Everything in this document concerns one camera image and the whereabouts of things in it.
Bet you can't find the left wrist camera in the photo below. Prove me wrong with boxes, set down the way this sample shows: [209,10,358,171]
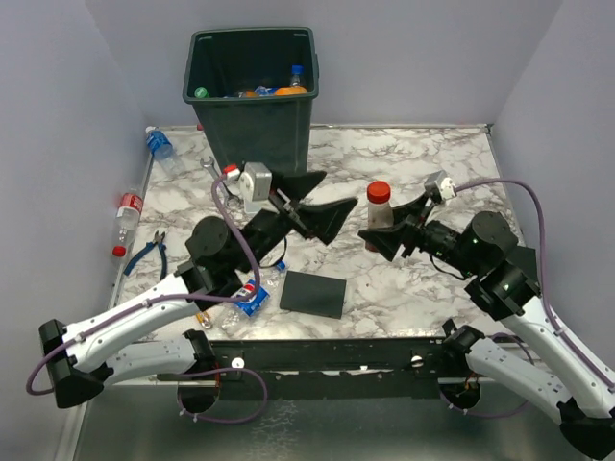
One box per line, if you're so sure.
[222,162,273,215]

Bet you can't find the blue handled pliers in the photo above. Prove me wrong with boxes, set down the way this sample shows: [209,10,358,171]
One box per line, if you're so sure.
[123,230,168,282]

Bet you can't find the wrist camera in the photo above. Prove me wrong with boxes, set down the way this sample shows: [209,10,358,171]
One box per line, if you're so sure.
[222,162,273,215]
[424,170,456,205]

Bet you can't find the yellow utility knife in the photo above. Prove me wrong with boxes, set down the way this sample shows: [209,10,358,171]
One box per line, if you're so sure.
[196,312,212,329]

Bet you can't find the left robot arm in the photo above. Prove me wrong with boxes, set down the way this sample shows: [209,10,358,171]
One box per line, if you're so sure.
[26,163,357,409]

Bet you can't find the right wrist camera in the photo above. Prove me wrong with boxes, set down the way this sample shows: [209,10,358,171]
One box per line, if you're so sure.
[424,170,456,205]

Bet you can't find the red cola bottle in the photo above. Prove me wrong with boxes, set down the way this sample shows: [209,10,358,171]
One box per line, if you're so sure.
[111,187,143,258]

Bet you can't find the steel wrench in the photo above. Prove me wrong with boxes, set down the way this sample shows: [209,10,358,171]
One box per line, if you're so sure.
[200,157,241,207]

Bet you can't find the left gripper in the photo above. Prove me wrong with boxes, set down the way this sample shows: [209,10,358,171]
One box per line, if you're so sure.
[234,169,357,276]

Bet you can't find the black flat box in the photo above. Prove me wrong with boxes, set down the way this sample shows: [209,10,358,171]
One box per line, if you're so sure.
[280,271,347,320]

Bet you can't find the small red cap bottle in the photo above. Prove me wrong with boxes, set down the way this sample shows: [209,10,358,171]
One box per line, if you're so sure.
[366,181,394,230]

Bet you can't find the orange object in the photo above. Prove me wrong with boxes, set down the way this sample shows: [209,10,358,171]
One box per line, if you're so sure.
[274,86,308,96]

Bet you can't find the Pepsi bottle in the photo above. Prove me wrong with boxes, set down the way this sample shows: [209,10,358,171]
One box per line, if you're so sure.
[221,261,287,334]

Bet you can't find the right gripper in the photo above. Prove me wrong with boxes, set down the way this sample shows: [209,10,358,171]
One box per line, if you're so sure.
[359,190,480,276]

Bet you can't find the blue water bottle far left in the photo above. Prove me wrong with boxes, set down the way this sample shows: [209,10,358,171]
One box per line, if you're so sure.
[145,126,184,178]

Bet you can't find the blue cap water bottle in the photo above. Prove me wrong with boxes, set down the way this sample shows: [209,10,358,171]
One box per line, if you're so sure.
[255,86,277,96]

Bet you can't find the blue label water bottle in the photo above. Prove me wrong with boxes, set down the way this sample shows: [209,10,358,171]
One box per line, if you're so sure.
[289,64,306,90]

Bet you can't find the green crushed bottle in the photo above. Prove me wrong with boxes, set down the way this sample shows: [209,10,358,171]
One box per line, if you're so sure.
[193,87,209,99]

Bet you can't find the dark green bin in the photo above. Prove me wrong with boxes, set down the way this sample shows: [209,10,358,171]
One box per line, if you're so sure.
[183,27,319,173]

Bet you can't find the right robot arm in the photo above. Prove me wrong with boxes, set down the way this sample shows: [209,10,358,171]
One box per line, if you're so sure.
[358,196,614,460]

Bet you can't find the black mounting rail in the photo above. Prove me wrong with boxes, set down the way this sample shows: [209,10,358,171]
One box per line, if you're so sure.
[186,337,470,400]

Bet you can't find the black box at right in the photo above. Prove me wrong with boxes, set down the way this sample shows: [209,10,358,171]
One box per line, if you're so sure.
[515,246,539,283]

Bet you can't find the aluminium frame rail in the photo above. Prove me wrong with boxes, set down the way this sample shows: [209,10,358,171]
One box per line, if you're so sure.
[52,378,217,461]

